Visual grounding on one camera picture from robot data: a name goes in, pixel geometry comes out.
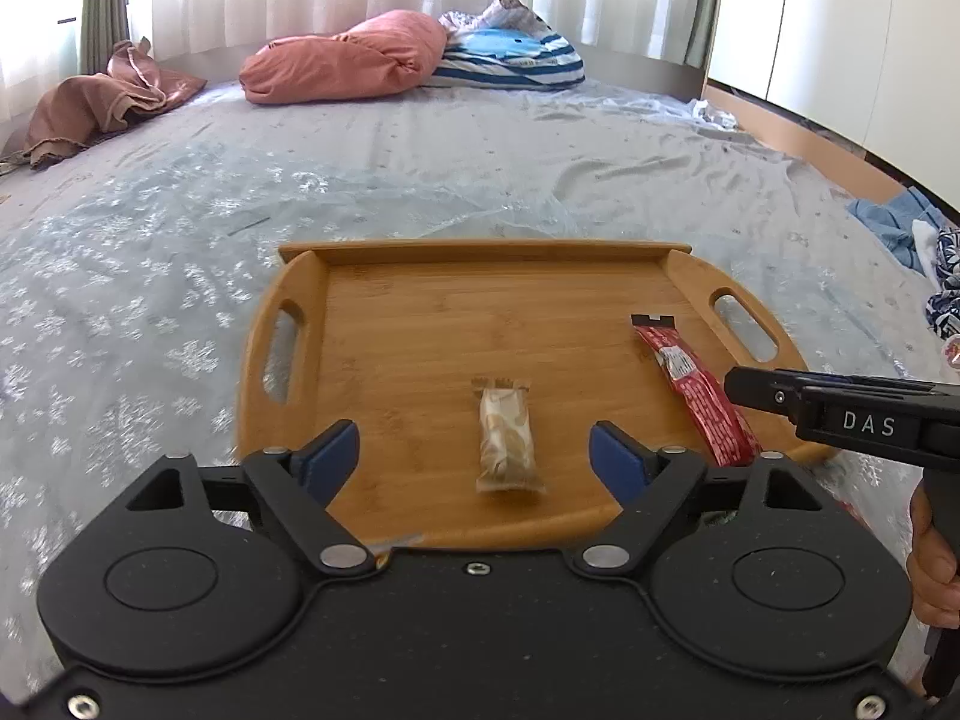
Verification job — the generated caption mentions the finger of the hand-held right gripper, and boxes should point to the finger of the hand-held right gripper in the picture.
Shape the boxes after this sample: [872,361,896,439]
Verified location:
[776,368,960,397]
[724,367,820,421]

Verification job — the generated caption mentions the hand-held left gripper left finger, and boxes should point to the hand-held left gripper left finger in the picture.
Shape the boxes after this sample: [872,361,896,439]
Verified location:
[124,420,377,580]

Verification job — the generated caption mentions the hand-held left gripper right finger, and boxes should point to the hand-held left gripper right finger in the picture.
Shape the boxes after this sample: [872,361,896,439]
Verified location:
[574,422,830,578]

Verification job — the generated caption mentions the long red snack bar packet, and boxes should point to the long red snack bar packet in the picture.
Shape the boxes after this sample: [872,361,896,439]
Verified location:
[631,313,762,467]

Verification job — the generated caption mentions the beige snack bar packet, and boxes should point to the beige snack bar packet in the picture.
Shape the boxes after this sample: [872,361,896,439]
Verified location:
[471,379,542,497]

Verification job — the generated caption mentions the wooden tray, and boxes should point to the wooden tray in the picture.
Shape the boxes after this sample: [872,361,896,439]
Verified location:
[236,238,837,550]

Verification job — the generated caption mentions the person's right hand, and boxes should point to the person's right hand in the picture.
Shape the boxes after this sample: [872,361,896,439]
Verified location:
[906,480,960,628]

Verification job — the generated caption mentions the white blue patterned clothing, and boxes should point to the white blue patterned clothing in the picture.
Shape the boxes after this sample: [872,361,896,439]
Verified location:
[909,219,960,340]

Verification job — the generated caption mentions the white crumpled cloth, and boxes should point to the white crumpled cloth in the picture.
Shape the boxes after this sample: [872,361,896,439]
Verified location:
[688,96,742,133]

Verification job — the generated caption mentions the grey headboard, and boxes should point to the grey headboard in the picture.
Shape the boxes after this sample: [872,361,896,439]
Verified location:
[581,41,707,100]

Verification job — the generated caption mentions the grey bed sheet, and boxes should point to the grey bed sheet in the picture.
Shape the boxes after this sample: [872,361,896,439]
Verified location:
[0,75,960,698]

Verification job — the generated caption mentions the white wardrobe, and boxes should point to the white wardrobe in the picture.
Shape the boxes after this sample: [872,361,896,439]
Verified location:
[705,0,960,188]

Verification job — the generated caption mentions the pink pillow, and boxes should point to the pink pillow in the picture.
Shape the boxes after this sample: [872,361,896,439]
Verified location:
[240,10,451,104]

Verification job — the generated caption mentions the blue white striped pillow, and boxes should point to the blue white striped pillow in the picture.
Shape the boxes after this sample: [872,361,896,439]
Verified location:
[427,11,586,91]

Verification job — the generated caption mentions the brown cloth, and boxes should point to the brown cloth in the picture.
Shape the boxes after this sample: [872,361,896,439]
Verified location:
[0,37,208,177]

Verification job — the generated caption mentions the floral cloth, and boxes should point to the floral cloth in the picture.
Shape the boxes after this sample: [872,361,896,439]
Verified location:
[480,0,557,35]

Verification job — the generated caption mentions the wooden bed frame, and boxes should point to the wooden bed frame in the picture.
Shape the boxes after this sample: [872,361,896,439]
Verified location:
[701,81,960,212]

